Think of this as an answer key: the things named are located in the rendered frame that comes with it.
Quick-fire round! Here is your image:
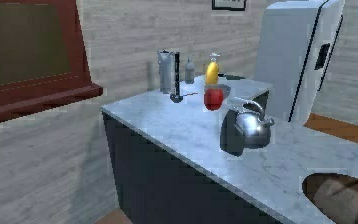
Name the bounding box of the grey pepper shaker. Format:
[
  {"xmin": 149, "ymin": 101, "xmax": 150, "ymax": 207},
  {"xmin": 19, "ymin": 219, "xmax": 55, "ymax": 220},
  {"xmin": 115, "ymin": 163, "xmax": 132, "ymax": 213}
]
[{"xmin": 184, "ymin": 57, "xmax": 196, "ymax": 85}]

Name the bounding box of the grey metal coffee pot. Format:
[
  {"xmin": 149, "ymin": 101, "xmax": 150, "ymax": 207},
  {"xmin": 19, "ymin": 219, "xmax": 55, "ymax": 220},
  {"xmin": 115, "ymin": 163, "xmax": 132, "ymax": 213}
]
[{"xmin": 157, "ymin": 49, "xmax": 175, "ymax": 95}]

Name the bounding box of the marble top dark counter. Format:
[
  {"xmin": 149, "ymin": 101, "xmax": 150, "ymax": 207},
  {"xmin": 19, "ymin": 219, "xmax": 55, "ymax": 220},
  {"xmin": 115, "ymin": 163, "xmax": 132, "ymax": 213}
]
[{"xmin": 100, "ymin": 75, "xmax": 358, "ymax": 224}]

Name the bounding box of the grey bowl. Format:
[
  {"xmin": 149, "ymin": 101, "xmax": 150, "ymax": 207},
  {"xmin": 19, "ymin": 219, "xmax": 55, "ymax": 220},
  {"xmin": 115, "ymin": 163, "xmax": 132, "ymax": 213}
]
[{"xmin": 203, "ymin": 83, "xmax": 232, "ymax": 100}]

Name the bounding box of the yellow soap bottle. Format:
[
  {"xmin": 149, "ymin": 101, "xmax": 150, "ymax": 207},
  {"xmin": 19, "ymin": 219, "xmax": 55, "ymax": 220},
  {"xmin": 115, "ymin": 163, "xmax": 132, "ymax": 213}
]
[{"xmin": 205, "ymin": 52, "xmax": 221, "ymax": 86}]

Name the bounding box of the silver metal kettle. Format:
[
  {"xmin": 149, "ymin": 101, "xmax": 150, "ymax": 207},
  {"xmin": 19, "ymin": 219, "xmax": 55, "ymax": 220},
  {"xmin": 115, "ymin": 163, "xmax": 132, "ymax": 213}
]
[{"xmin": 219, "ymin": 101, "xmax": 276, "ymax": 157}]

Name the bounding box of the white fridge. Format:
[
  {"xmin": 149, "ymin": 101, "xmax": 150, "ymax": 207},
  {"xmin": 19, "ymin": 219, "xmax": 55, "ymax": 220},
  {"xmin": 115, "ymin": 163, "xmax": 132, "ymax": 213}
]
[{"xmin": 253, "ymin": 0, "xmax": 346, "ymax": 125}]

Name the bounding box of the red framed window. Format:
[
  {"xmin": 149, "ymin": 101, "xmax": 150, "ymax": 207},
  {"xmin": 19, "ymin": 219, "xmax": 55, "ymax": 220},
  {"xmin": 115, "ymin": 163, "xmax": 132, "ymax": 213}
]
[{"xmin": 0, "ymin": 0, "xmax": 104, "ymax": 126}]

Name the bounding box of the black framed wall picture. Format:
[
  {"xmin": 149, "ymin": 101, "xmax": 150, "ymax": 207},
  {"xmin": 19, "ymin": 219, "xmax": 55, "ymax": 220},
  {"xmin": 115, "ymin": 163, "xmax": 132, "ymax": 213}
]
[{"xmin": 211, "ymin": 0, "xmax": 248, "ymax": 12}]

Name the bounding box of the black fridge handle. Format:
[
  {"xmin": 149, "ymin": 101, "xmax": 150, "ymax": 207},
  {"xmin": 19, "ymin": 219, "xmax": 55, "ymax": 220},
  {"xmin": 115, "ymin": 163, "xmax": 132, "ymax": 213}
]
[{"xmin": 314, "ymin": 43, "xmax": 331, "ymax": 71}]

